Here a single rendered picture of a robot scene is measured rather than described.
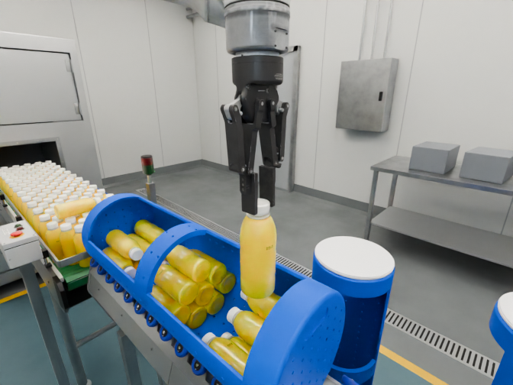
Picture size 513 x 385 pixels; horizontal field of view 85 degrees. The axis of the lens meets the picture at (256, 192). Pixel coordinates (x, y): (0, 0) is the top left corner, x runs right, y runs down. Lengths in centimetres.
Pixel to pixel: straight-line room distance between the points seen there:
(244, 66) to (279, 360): 46
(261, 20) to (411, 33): 352
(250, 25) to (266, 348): 49
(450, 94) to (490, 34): 57
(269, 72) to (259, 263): 30
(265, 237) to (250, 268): 7
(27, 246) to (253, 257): 100
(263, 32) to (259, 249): 32
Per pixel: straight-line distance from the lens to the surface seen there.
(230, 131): 41
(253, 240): 47
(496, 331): 108
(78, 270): 142
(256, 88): 43
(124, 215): 121
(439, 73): 375
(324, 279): 105
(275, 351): 54
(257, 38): 41
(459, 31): 377
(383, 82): 368
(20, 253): 134
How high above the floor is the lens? 160
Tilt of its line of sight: 20 degrees down
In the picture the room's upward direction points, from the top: straight up
